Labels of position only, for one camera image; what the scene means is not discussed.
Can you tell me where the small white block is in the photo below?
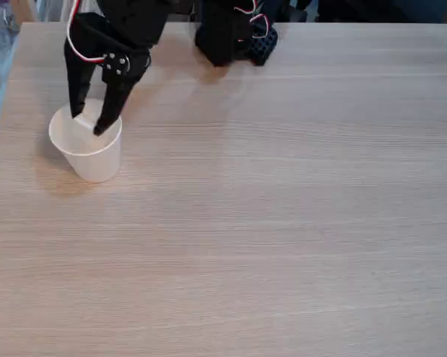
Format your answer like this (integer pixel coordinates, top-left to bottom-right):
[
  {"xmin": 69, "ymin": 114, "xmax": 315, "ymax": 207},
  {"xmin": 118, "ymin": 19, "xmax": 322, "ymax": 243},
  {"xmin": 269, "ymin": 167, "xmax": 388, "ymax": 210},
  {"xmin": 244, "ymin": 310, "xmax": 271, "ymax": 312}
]
[{"xmin": 75, "ymin": 113, "xmax": 100, "ymax": 130}]

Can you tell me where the white paper cup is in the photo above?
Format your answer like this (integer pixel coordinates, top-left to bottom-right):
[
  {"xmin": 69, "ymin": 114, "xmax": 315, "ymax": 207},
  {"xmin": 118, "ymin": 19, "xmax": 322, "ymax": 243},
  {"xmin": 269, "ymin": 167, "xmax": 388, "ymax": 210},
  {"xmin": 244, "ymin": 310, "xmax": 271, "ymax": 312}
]
[{"xmin": 48, "ymin": 97, "xmax": 123, "ymax": 184}]

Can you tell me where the pale striped curtain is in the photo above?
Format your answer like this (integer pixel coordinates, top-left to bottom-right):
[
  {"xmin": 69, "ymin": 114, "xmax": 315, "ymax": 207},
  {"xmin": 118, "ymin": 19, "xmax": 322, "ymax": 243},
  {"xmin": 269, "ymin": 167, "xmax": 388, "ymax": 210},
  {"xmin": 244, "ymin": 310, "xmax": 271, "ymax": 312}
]
[{"xmin": 40, "ymin": 0, "xmax": 100, "ymax": 22}]

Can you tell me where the person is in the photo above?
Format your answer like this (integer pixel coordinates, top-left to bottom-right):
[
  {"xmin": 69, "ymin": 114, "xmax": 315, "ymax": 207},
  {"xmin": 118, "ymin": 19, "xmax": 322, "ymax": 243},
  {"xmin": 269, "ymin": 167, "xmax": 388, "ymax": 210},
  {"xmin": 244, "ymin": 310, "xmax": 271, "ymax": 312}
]
[{"xmin": 0, "ymin": 0, "xmax": 38, "ymax": 89}]

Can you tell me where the red and white servo cable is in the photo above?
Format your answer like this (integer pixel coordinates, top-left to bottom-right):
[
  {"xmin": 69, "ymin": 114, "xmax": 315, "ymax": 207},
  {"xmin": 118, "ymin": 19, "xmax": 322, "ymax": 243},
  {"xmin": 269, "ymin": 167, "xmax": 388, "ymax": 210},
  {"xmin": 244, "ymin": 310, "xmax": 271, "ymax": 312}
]
[{"xmin": 65, "ymin": 0, "xmax": 108, "ymax": 64}]

